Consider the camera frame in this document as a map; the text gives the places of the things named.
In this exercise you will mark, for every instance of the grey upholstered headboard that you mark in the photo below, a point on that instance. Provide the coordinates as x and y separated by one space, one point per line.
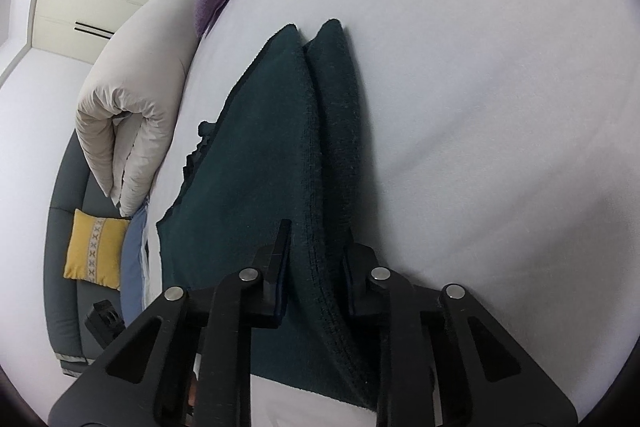
62 267

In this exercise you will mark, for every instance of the blue pillow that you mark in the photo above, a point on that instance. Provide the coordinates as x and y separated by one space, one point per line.
132 267

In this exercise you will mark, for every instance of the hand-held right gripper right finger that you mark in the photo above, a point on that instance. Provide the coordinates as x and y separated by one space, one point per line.
360 287

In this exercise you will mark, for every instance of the bed with white sheet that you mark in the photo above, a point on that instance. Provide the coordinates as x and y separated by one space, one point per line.
475 107

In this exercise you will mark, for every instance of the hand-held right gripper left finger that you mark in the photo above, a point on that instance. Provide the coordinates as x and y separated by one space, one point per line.
270 277

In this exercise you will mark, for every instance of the folded beige duvet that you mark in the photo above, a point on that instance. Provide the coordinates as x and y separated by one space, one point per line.
135 82

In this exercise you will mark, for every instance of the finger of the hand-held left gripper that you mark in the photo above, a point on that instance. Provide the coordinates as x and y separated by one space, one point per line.
102 319

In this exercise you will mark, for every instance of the dark green sweater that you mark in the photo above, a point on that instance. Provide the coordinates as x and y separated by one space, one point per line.
250 157

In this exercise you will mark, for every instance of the yellow patterned cushion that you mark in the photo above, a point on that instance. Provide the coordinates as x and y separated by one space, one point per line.
80 247

